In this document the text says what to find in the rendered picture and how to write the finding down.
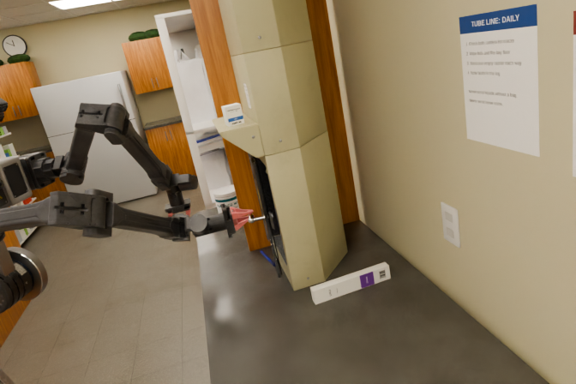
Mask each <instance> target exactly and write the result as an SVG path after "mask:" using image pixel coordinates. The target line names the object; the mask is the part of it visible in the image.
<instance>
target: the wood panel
mask: <svg viewBox="0 0 576 384"><path fill-rule="evenodd" d="M189 4H190V8H191V11H192V15H193V18H194V22H195V29H196V32H197V36H198V40H199V43H200V47H201V54H202V57H203V61H204V64H205V68H206V72H207V78H208V82H209V86H210V89H211V93H212V96H213V102H214V107H215V110H216V114H217V118H219V117H223V112H222V108H221V106H224V105H230V104H234V103H238V104H241V101H240V98H239V93H238V90H237V83H236V78H235V75H234V70H233V67H232V62H231V55H230V52H229V47H228V44H227V40H226V36H225V29H224V25H223V21H222V17H221V13H220V9H219V2H218V0H189ZM306 4H307V10H308V15H309V24H310V30H311V35H312V40H313V46H314V51H315V60H316V66H317V71H318V76H319V82H320V87H321V96H322V102H323V107H324V112H325V118H326V123H327V132H328V137H329V142H330V148H331V153H332V158H333V168H334V173H335V178H336V184H337V189H338V194H339V204H340V209H341V214H342V220H343V224H347V223H350V222H353V221H356V220H359V219H360V218H359V213H358V207H357V197H356V191H355V185H354V180H353V174H352V168H351V158H350V152H349V147H348V140H347V135H346V129H345V119H344V113H343V107H342V102H341V96H340V90H339V80H338V74H337V69H336V62H335V57H334V51H333V41H332V34H331V29H330V23H329V18H328V12H327V1H326V0H306ZM222 139H223V142H224V146H225V152H226V157H227V160H228V164H229V167H230V171H231V177H232V182H233V185H234V189H235V192H236V196H237V202H238V206H239V208H240V209H252V210H253V211H254V212H253V214H254V216H255V218H256V217H260V216H262V215H261V208H260V204H259V201H258V196H257V193H256V188H255V181H254V178H253V174H252V170H251V166H250V162H249V156H248V153H247V152H245V151H244V150H242V149H241V148H240V147H237V146H236V145H234V144H232V143H231V142H229V141H228V140H226V139H225V138H223V137H222ZM243 227H244V230H245V235H246V238H247V242H248V246H249V251H253V250H256V249H261V248H265V247H267V246H270V244H269V241H268V240H267V234H266V231H265V227H264V223H263V219H262V220H258V221H255V222H254V223H249V222H246V223H245V224H244V225H243Z"/></svg>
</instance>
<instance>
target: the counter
mask: <svg viewBox="0 0 576 384"><path fill-rule="evenodd" d="M344 230H345V240H346V245H347V250H348V252H347V253H346V255H345V256H344V258H343V259H342V260H341V261H340V263H339V264H338V266H336V268H335V269H334V270H333V271H332V273H331V274H330V275H329V277H328V278H327V279H326V281H324V282H327V281H329V280H332V279H336V278H339V277H342V276H345V275H347V274H350V273H354V272H357V271H360V270H363V269H364V268H367V267H372V266H374V265H377V264H380V263H382V262H386V264H388V265H389V270H390V276H391V278H390V279H387V280H384V281H382V282H379V283H377V284H374V285H370V286H367V287H364V288H362V289H360V290H357V291H353V292H350V293H347V294H345V295H343V296H340V297H336V298H333V299H330V300H328V301H326V302H323V303H318V304H315V303H314V301H313V299H312V295H311V290H310V287H312V286H315V285H319V284H321V283H324V282H321V283H319V284H315V285H311V286H308V287H305V288H302V289H300V290H296V291H294V290H293V288H292V286H291V283H290V281H289V280H288V278H287V276H286V274H285V271H284V269H283V268H282V266H281V265H280V267H281V271H282V275H281V273H280V277H281V278H278V274H277V271H276V267H274V266H273V265H272V264H271V263H270V262H269V261H268V260H267V259H266V258H265V257H264V256H263V255H262V254H261V253H260V251H261V250H262V251H263V252H264V253H265V254H266V255H267V256H268V257H269V258H270V259H271V260H272V261H273V262H274V260H273V254H272V250H271V247H270V246H267V247H265V248H261V249H256V250H253V251H249V246H248V242H247V238H246V235H245V230H244V227H243V226H242V227H241V228H240V229H238V230H237V231H236V230H235V231H236V233H235V234H232V236H233V237H230V238H229V236H228V233H227V230H224V231H218V232H214V233H212V234H208V235H205V236H202V237H198V238H197V245H198V255H199V264H200V274H201V291H202V301H203V310H204V319H205V328H206V338H207V356H208V365H209V374H210V384H549V383H548V382H547V381H546V380H545V379H544V378H542V376H540V374H538V373H537V372H536V371H535V370H534V369H532V368H531V367H530V366H529V365H528V364H527V363H525V362H524V361H523V360H522V359H521V358H520V357H518V356H517V355H516V354H515V353H514V352H512V351H511V350H510V349H509V348H508V347H506V346H505V345H504V344H503V343H502V342H501V341H500V340H498V338H496V336H494V335H493V334H492V333H491V332H490V331H488V330H487V329H486V328H485V327H484V326H482V325H481V324H480V323H479V322H478V321H477V320H475V319H474V318H473V317H472V316H471V315H469V314H468V313H467V312H466V311H465V310H464V309H462V308H461V307H460V306H459V305H458V304H456V302H454V300H452V299H451V298H450V297H449V296H448V295H447V294H446V293H444V292H443V291H442V290H441V289H440V288H438V287H437V286H436V285H435V284H434V283H432V282H431V281H430V280H429V279H428V278H426V277H425V276H424V275H423V274H422V273H421V272H419V271H418V270H417V269H416V268H415V267H414V266H412V264H410V262H408V261H407V260H406V259H405V258H404V257H403V256H401V255H400V254H399V253H398V252H397V251H396V250H394V249H393V248H392V247H391V246H390V245H388V244H387V243H386V242H385V241H384V240H382V239H381V238H380V237H379V236H378V235H376V234H375V233H374V232H373V231H372V230H371V229H370V228H368V226H366V224H364V223H363V222H362V221H361V220H360V219H359V220H356V221H353V222H350V223H347V224H344ZM279 272H280V270H279Z"/></svg>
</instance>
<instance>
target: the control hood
mask: <svg viewBox="0 0 576 384"><path fill-rule="evenodd" d="M243 118H244V123H241V124H238V125H234V126H231V127H229V126H226V125H225V120H224V117H219V118H215V119H213V120H212V121H213V124H214V126H215V127H216V129H217V130H218V132H219V134H220V136H221V137H223V138H225V139H226V140H228V141H229V142H231V143H232V144H234V145H236V146H237V147H240V148H241V149H242V150H244V151H245V152H247V153H249V154H251V155H253V156H254V157H256V158H260V157H264V155H265V154H264V150H263V146H262V141H261V134H260V130H259V126H258V124H257V123H255V122H254V121H253V120H251V119H250V118H249V117H247V116H246V115H245V114H243Z"/></svg>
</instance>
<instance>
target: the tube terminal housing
mask: <svg viewBox="0 0 576 384"><path fill-rule="evenodd" d="M231 62H232V67H233V70H234V75H235V78H236V83H237V90H238V93H239V98H240V101H241V106H242V109H243V114H245V115H246V116H247V117H249V118H250V119H251V120H253V121H254V122H255V123H257V124H258V126H259V130H260V134H261V141H262V146H263V150H264V154H265V155H264V157H260V158H259V159H260V160H261V161H262V163H263V164H264V165H265V166H266V168H267V174H268V179H269V183H270V187H271V191H272V196H273V203H274V207H275V208H276V210H277V214H278V219H279V226H280V229H279V231H280V235H281V239H282V243H283V247H284V252H285V258H286V263H287V266H286V264H285V261H284V259H283V258H282V256H281V254H280V252H279V250H278V248H277V246H276V248H277V252H278V256H279V263H280V265H281V266H282V268H283V269H284V271H285V274H286V276H287V278H288V280H289V281H290V283H291V286H292V288H293V290H294V291H296V290H300V289H302V288H305V287H308V286H311V285H315V284H319V283H321V282H324V281H326V279H327V278H328V277H329V275H330V274H331V273H332V271H333V270H334V269H335V268H336V266H338V264H339V263H340V261H341V260H342V259H343V258H344V256H345V255H346V253H347V252H348V250H347V245H346V240H345V230H344V225H343V220H342V214H341V209H340V204H339V194H338V189H337V184H336V178H335V173H334V168H333V158H332V153H331V148H330V142H329V137H328V132H327V123H326V118H325V112H324V107H323V102H322V96H321V87H320V82H319V76H318V71H317V66H316V60H315V51H314V46H313V40H310V41H305V42H301V43H296V44H292V45H284V46H280V47H275V48H271V49H266V50H262V51H254V52H250V53H245V54H241V55H236V56H232V57H231ZM244 83H246V86H247V89H248V94H249V101H250V105H251V109H252V110H251V109H250V108H249V106H248V102H247V98H246V94H245V90H244V86H243V84H244ZM273 246H274V249H275V252H276V248H275V244H274V242H273ZM277 252H276V255H277Z"/></svg>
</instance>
